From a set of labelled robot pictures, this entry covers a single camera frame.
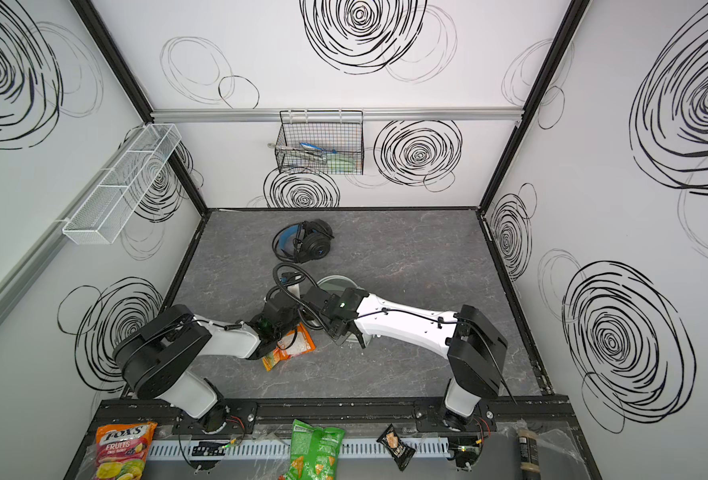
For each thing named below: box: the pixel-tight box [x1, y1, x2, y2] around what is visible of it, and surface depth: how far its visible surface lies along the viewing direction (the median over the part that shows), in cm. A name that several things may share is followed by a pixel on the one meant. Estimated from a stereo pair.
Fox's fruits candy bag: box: [95, 421, 158, 480], surface depth 68 cm
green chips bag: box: [286, 419, 346, 480], surface depth 68 cm
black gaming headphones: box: [272, 219, 335, 263], surface depth 105 cm
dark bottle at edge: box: [518, 429, 541, 480], surface depth 68 cm
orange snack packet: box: [261, 322, 317, 372], surface depth 82 cm
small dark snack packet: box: [376, 423, 416, 472], surface depth 70 cm
